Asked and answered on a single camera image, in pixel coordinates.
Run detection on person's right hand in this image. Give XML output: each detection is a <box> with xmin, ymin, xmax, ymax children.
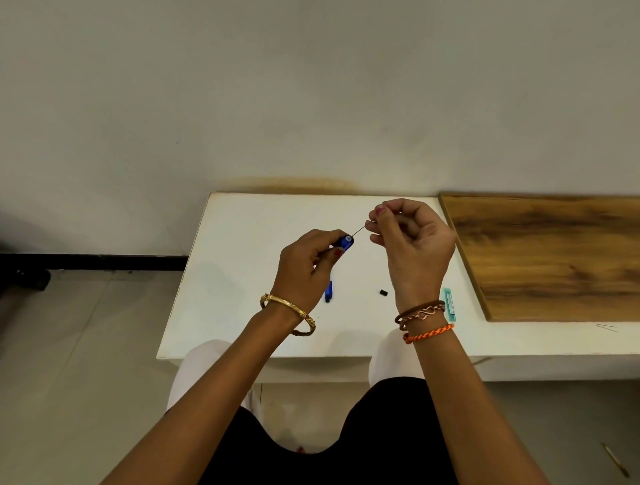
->
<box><xmin>365</xmin><ymin>198</ymin><xmax>457</xmax><ymax>314</ymax></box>

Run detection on person's left hand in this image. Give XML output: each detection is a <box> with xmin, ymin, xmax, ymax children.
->
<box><xmin>269</xmin><ymin>229</ymin><xmax>351</xmax><ymax>320</ymax></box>

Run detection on blue mechanical pencil handled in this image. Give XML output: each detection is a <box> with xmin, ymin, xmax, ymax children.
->
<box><xmin>323</xmin><ymin>233</ymin><xmax>355</xmax><ymax>304</ymax></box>

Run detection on green lead refill case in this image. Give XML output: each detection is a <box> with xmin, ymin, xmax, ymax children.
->
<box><xmin>442</xmin><ymin>287</ymin><xmax>459</xmax><ymax>324</ymax></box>

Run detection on person's left forearm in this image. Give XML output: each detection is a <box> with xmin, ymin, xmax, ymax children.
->
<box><xmin>99</xmin><ymin>314</ymin><xmax>307</xmax><ymax>485</ymax></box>

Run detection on person's right forearm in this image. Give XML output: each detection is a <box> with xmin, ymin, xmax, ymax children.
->
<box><xmin>412</xmin><ymin>332</ymin><xmax>551</xmax><ymax>485</ymax></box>

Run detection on gold bangle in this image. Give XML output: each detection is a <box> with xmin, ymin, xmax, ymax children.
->
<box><xmin>259</xmin><ymin>293</ymin><xmax>317</xmax><ymax>336</ymax></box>

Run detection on white trousers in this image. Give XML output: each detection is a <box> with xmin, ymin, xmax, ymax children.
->
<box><xmin>166</xmin><ymin>329</ymin><xmax>426</xmax><ymax>416</ymax></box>

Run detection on wooden board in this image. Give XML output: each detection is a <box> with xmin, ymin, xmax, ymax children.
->
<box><xmin>438</xmin><ymin>192</ymin><xmax>640</xmax><ymax>323</ymax></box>

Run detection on black tunic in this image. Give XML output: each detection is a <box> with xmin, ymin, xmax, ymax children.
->
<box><xmin>165</xmin><ymin>377</ymin><xmax>459</xmax><ymax>485</ymax></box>

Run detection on black skirting strip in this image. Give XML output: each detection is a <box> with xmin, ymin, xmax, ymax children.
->
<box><xmin>0</xmin><ymin>253</ymin><xmax>190</xmax><ymax>273</ymax></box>

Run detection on black object on floor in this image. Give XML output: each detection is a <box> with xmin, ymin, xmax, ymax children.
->
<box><xmin>0</xmin><ymin>269</ymin><xmax>52</xmax><ymax>294</ymax></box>

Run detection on small wooden stick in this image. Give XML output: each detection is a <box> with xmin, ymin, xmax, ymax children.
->
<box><xmin>599</xmin><ymin>442</ymin><xmax>632</xmax><ymax>480</ymax></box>

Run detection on brown band bracelet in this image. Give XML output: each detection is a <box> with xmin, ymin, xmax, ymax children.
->
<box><xmin>394</xmin><ymin>299</ymin><xmax>446</xmax><ymax>324</ymax></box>

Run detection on copper wire bracelet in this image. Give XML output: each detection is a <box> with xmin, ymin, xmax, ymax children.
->
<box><xmin>399</xmin><ymin>305</ymin><xmax>447</xmax><ymax>332</ymax></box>

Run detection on orange braided bracelet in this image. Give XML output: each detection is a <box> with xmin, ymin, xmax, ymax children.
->
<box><xmin>403</xmin><ymin>323</ymin><xmax>455</xmax><ymax>346</ymax></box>

